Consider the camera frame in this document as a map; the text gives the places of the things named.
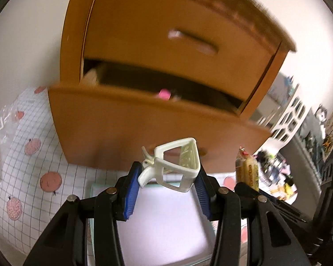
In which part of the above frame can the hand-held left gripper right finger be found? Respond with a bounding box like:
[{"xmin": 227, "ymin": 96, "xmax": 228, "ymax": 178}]
[{"xmin": 196, "ymin": 169, "xmax": 311, "ymax": 266}]

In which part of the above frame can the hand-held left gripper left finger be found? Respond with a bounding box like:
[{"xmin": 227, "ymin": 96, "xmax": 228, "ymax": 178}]
[{"xmin": 24, "ymin": 161, "xmax": 142, "ymax": 266}]

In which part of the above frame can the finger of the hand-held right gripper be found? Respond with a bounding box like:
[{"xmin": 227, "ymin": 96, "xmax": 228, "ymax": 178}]
[{"xmin": 234, "ymin": 182, "xmax": 309, "ymax": 224}]

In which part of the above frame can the white hair claw clip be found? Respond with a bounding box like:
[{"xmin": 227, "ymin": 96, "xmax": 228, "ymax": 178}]
[{"xmin": 137, "ymin": 138, "xmax": 201, "ymax": 194}]

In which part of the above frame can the white tray with teal rim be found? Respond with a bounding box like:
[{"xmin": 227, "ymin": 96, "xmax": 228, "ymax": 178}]
[{"xmin": 90, "ymin": 172, "xmax": 247, "ymax": 266}]

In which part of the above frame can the wooden nightstand deep drawer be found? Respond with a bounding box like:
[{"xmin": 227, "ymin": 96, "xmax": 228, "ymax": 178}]
[{"xmin": 48, "ymin": 58, "xmax": 272, "ymax": 178}]

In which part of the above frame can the pink hair bow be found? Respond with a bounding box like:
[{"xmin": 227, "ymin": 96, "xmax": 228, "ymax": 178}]
[{"xmin": 155, "ymin": 89, "xmax": 172, "ymax": 100}]

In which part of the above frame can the wooden nightstand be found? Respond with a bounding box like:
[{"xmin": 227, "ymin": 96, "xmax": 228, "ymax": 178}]
[{"xmin": 48, "ymin": 0, "xmax": 297, "ymax": 178}]

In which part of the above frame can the pile of colourful small clutter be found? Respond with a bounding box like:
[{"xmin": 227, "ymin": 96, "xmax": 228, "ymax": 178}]
[{"xmin": 255, "ymin": 149, "xmax": 298, "ymax": 198}]

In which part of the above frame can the white cutout panel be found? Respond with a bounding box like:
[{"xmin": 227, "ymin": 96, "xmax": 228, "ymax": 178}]
[{"xmin": 270, "ymin": 91, "xmax": 315, "ymax": 142}]

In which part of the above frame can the black white plush toy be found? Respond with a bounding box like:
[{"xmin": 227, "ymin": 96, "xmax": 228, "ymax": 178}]
[{"xmin": 314, "ymin": 104, "xmax": 329, "ymax": 123}]

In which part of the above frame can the pomegranate print checked tablecloth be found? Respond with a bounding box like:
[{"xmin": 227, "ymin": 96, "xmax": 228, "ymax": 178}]
[{"xmin": 0, "ymin": 86, "xmax": 249, "ymax": 258}]

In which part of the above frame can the clear plastic bag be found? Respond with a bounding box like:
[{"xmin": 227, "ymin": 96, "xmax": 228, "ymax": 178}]
[{"xmin": 0, "ymin": 102, "xmax": 20, "ymax": 190}]

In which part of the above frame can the wooden nightstand shallow drawer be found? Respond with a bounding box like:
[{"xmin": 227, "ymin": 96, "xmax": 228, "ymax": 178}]
[{"xmin": 82, "ymin": 0, "xmax": 282, "ymax": 114}]

